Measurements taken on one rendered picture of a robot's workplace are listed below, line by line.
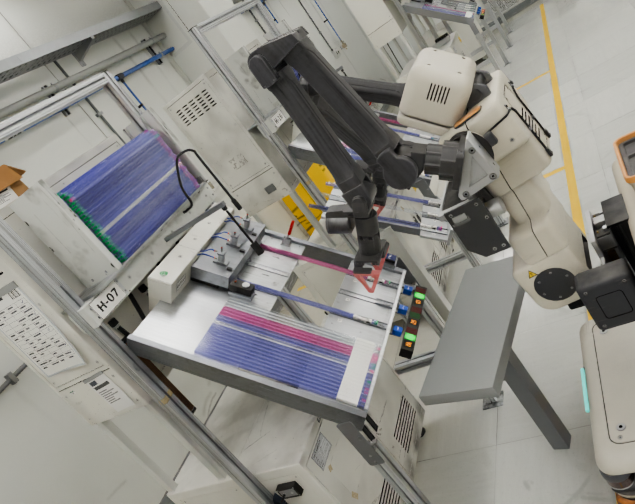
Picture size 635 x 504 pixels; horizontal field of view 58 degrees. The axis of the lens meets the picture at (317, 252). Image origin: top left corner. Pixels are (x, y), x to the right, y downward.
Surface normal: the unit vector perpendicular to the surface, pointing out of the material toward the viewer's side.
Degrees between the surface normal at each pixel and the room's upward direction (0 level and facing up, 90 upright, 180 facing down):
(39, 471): 90
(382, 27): 90
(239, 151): 90
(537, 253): 90
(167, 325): 46
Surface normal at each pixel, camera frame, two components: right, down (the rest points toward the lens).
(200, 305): 0.14, -0.79
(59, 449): 0.76, -0.38
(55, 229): -0.28, 0.54
